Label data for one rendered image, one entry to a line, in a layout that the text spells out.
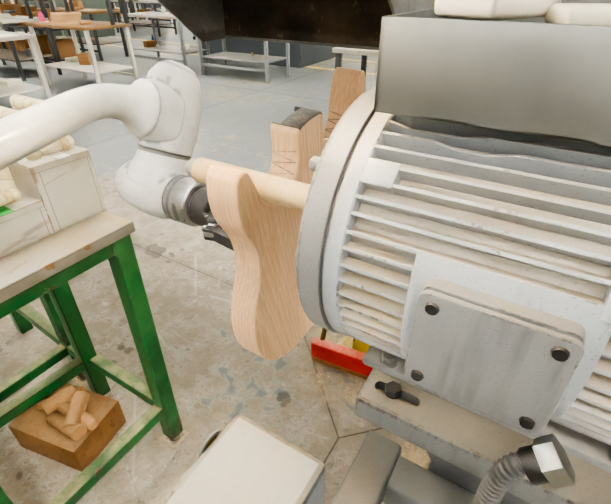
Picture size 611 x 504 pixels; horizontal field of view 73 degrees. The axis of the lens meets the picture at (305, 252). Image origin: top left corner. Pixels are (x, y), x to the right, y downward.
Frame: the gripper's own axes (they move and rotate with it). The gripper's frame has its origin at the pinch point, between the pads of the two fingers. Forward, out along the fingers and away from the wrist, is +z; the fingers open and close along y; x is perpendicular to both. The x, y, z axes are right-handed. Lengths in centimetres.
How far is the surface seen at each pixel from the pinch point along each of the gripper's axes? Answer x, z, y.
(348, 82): 21.9, 3.6, -12.6
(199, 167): 17.8, -4.5, 12.5
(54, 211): -12, -66, 7
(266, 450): 6.5, 19.6, 33.4
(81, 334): -76, -96, 7
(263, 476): 6.8, 20.7, 35.4
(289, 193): 17.8, 9.1, 12.5
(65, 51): -154, -846, -457
